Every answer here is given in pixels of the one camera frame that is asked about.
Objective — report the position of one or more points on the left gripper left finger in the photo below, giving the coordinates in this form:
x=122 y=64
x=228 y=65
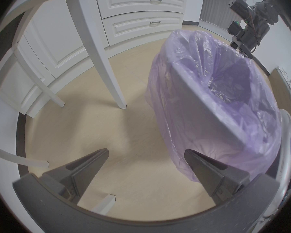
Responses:
x=82 y=171

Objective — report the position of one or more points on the grey padded white chair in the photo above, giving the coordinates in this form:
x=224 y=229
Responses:
x=97 y=52

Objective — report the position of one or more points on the white wardrobe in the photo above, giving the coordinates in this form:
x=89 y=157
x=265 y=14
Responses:
x=140 y=25

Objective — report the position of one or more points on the white curtain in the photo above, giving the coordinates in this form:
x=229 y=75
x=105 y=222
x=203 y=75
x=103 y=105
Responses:
x=215 y=6

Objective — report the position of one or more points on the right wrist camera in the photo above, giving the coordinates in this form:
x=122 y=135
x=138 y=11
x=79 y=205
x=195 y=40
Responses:
x=236 y=28

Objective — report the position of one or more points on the purple plastic bag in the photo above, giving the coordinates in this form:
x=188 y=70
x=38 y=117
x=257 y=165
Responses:
x=232 y=81

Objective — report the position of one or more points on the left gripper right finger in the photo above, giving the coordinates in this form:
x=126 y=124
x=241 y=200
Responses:
x=208 y=173

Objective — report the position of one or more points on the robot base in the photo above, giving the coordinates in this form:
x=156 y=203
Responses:
x=285 y=154

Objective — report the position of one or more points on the white trash bin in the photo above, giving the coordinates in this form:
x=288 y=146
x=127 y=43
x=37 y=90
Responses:
x=203 y=105

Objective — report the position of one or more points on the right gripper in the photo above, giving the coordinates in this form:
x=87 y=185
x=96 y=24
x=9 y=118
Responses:
x=248 y=38

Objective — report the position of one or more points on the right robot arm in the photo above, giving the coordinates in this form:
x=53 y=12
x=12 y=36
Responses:
x=259 y=13

